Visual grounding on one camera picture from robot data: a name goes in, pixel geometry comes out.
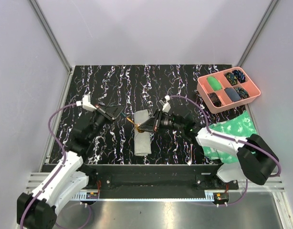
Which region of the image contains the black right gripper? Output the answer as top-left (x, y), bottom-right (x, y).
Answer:
top-left (138, 109), bottom-right (183, 135)

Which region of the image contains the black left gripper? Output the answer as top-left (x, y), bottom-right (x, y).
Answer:
top-left (88, 103), bottom-right (126, 141)

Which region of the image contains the grey cloth napkin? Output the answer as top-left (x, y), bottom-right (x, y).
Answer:
top-left (134, 110), bottom-right (152, 156)

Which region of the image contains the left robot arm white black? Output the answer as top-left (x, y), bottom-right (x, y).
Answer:
top-left (17, 105), bottom-right (124, 229)

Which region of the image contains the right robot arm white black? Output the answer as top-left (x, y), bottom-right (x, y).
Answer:
top-left (137, 110), bottom-right (281, 189)

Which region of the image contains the black marbled table mat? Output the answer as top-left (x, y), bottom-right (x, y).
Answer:
top-left (65, 64), bottom-right (246, 165)

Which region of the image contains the silver fork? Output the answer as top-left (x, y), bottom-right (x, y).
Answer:
top-left (187, 144), bottom-right (193, 166)

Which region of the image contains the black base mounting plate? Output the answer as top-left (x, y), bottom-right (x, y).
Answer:
top-left (84, 165), bottom-right (239, 200)

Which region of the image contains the dark brown patterned sock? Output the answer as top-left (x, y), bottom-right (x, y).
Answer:
top-left (208, 93), bottom-right (222, 107)

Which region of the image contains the green rolled sock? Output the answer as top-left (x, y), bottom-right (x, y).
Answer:
top-left (207, 76), bottom-right (222, 91)

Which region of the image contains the pink divided tray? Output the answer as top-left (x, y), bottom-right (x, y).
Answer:
top-left (197, 67), bottom-right (261, 114)

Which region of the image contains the grey blue rolled sock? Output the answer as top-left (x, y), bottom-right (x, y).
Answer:
top-left (225, 87), bottom-right (241, 102)

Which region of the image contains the green white tie-dye cloth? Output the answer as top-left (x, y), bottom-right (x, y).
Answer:
top-left (203, 111), bottom-right (257, 164)

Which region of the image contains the yellow blue patterned sock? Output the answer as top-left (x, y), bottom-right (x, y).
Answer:
top-left (225, 73), bottom-right (237, 85)

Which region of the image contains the blue green patterned sock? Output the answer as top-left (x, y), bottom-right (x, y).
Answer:
top-left (234, 87), bottom-right (250, 99)

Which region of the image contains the dark blue patterned sock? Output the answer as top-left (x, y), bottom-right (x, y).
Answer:
top-left (232, 70), bottom-right (246, 83)

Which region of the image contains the aluminium front rail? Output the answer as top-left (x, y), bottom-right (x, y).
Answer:
top-left (26, 172), bottom-right (285, 192)

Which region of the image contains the aluminium frame post left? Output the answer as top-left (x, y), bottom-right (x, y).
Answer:
top-left (28, 0), bottom-right (72, 73)

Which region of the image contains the aluminium frame post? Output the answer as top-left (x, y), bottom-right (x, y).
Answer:
top-left (28, 0), bottom-right (72, 73)
top-left (236, 0), bottom-right (280, 67)

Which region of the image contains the aluminium frame post right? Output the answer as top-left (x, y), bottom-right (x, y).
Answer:
top-left (236, 0), bottom-right (280, 67)

